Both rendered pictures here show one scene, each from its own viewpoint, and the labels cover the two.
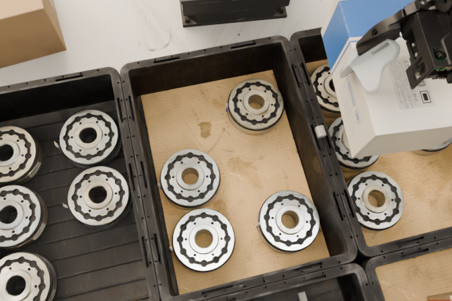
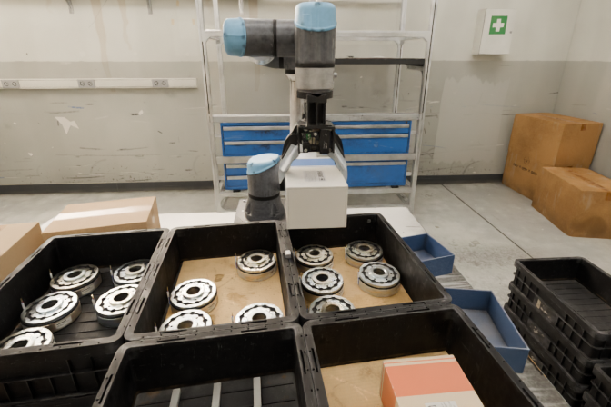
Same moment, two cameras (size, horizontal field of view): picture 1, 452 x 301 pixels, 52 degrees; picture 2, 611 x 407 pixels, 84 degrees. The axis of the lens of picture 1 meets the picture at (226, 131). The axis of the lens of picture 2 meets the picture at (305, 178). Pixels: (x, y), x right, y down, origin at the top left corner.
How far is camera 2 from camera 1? 0.56 m
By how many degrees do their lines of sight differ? 50
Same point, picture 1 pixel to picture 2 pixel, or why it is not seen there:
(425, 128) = (317, 186)
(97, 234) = (106, 331)
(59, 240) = (75, 332)
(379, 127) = (289, 185)
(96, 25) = not seen: hidden behind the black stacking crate
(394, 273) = (348, 372)
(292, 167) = (275, 299)
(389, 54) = (293, 150)
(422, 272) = (375, 373)
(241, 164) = (236, 296)
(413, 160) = (371, 299)
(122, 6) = not seen: hidden behind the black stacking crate
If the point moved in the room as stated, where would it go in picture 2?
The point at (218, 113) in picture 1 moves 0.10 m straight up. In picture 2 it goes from (231, 271) to (228, 238)
